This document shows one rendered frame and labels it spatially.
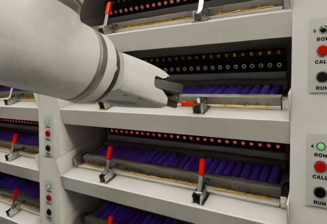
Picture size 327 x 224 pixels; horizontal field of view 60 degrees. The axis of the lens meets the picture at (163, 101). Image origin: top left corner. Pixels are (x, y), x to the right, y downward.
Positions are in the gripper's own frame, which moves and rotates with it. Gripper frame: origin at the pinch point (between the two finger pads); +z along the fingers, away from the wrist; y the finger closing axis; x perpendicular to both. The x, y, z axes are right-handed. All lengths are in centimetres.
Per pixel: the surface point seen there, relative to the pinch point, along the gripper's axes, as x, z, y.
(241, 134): -4.1, 16.6, 8.8
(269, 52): 16.0, 27.3, 11.1
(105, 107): 0.1, 15.3, -26.0
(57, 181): -21, 19, -44
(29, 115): -3, 16, -58
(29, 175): -22, 20, -59
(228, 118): -1.2, 15.0, 6.6
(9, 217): -38, 23, -70
